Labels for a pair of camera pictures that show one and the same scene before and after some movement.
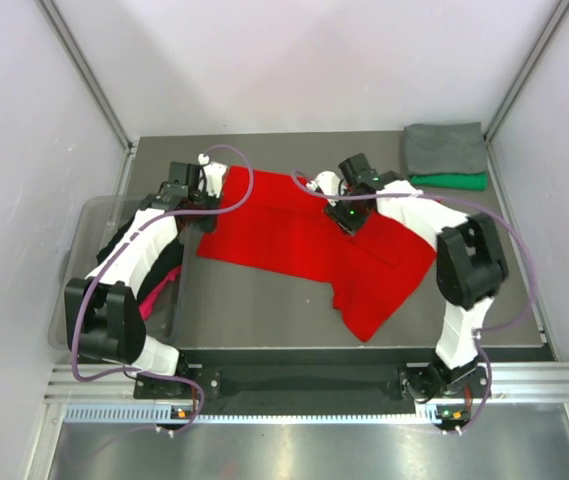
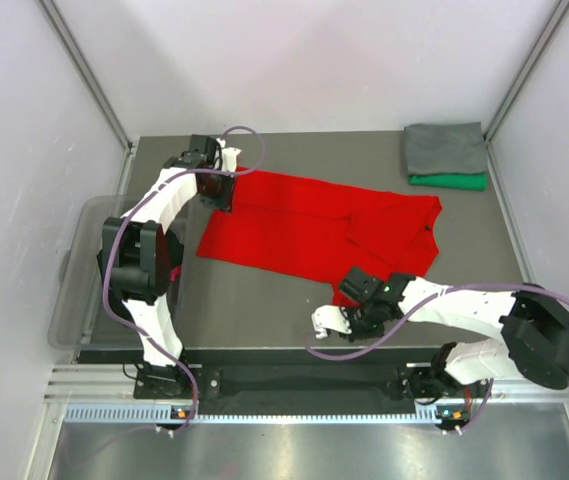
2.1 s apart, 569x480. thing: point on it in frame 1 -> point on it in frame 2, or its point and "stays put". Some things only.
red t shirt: [279, 220] stays put
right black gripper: [349, 226] -> [357, 333]
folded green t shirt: [465, 181] stays put
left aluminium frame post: [81, 62] stays put
